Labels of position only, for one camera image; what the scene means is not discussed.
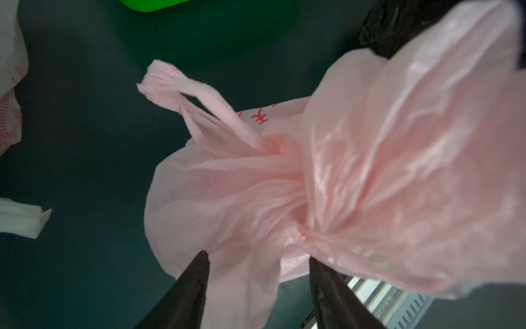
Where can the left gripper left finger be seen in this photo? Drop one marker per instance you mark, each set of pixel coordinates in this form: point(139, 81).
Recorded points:
point(181, 296)

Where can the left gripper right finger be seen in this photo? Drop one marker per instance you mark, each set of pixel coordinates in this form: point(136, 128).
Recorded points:
point(335, 305)

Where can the pink plastic bag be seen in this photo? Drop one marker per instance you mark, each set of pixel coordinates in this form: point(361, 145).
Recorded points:
point(408, 170)

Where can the white plastic bag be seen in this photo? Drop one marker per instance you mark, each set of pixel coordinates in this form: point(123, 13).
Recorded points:
point(16, 218)

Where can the black plastic bag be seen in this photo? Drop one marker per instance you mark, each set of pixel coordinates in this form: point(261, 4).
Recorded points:
point(394, 24)

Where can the white vent strip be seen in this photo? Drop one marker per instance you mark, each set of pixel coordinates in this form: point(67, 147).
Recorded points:
point(393, 307)

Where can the green plastic basket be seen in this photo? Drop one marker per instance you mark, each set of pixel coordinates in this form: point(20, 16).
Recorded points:
point(150, 5)

